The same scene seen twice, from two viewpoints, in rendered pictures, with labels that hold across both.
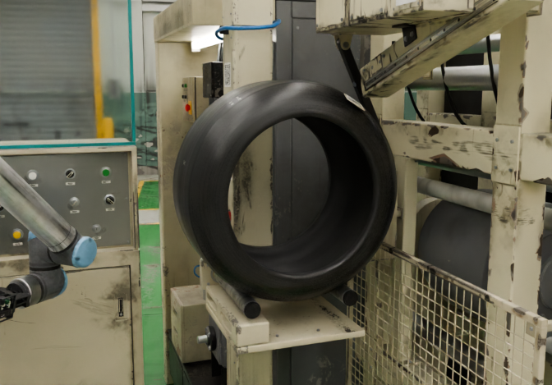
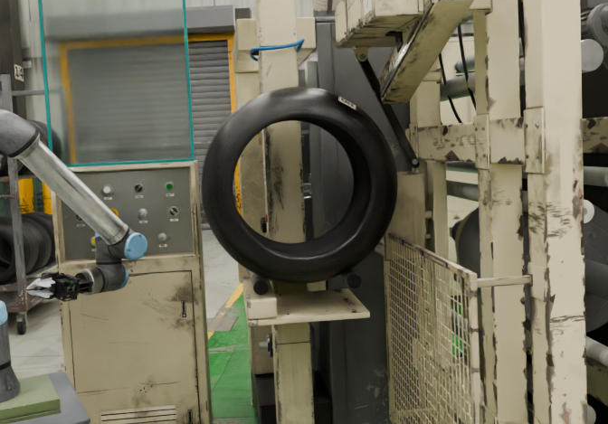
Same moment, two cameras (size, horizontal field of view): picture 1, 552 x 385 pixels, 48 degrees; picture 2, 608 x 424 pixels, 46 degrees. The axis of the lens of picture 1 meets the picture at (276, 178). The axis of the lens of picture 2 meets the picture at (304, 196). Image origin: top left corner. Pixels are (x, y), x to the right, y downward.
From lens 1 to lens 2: 73 cm
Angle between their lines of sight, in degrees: 13
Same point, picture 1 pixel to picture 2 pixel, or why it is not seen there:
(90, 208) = (156, 219)
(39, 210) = (94, 207)
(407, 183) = (436, 184)
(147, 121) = not seen: hidden behind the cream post
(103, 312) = (168, 313)
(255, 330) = (264, 305)
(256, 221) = (289, 221)
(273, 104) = (270, 107)
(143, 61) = not seen: hidden behind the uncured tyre
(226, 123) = (231, 125)
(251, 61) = (278, 77)
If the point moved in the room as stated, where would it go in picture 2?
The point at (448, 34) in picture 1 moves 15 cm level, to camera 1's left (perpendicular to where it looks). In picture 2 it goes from (416, 36) to (361, 41)
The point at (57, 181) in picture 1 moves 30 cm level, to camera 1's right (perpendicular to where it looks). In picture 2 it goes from (128, 194) to (199, 193)
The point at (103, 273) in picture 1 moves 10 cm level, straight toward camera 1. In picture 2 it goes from (166, 277) to (164, 282)
